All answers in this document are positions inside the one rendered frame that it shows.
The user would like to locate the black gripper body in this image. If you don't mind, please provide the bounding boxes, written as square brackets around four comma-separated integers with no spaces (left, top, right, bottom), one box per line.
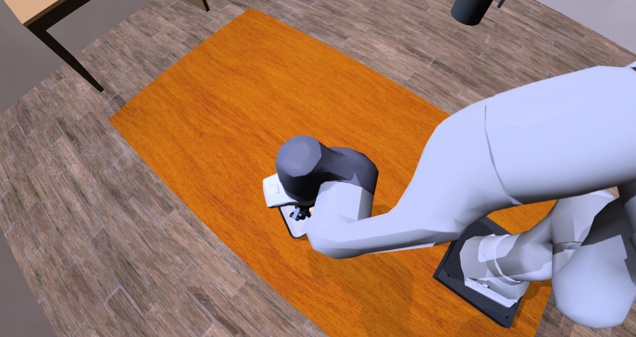
[294,203,315,212]

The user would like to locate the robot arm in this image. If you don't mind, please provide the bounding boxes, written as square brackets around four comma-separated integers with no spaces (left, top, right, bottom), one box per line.
[263,61,636,330]

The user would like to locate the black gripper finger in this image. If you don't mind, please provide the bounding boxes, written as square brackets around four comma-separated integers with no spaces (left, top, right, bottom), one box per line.
[289,207,310,221]

